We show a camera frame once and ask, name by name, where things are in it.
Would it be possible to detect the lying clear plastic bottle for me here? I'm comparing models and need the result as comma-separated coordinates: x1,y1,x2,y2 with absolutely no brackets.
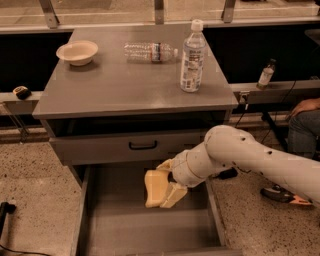
124,42,178,63

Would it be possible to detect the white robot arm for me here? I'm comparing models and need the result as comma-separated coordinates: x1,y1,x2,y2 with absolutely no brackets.
160,125,320,208

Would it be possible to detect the black yellow tape measure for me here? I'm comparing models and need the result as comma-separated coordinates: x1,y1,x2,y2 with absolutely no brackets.
13,86,32,100

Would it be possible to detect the open grey middle drawer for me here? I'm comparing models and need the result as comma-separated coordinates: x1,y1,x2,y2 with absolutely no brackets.
70,162,244,256

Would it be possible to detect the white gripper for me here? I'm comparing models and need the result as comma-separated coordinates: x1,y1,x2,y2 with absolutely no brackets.
156,150,209,208

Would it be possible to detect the yellow sponge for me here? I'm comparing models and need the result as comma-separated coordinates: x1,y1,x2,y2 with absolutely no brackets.
144,170,169,208

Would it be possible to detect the closed drawer with black handle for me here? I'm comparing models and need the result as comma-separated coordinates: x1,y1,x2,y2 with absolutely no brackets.
50,129,206,165

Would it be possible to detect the upright clear water bottle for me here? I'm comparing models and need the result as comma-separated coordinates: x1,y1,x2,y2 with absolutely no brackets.
180,19,206,93

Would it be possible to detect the person leg in jeans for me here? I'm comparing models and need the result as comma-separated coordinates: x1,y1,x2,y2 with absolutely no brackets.
288,110,320,159

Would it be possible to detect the small bottle on ledge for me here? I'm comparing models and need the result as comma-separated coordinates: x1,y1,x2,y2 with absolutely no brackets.
257,59,276,89

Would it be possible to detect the white paper bowl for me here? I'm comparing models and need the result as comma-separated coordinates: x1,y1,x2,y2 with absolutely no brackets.
56,40,98,66

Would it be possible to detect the black orange sneaker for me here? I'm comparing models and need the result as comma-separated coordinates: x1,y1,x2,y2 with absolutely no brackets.
260,185,311,206

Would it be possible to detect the black object at left edge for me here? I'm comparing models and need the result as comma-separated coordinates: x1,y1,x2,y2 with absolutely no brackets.
0,200,18,239

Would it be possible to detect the person's hand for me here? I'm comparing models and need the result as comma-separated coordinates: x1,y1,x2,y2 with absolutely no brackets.
290,98,320,117

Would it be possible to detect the grey drawer cabinet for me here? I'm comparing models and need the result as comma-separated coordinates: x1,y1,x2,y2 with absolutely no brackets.
32,25,240,188

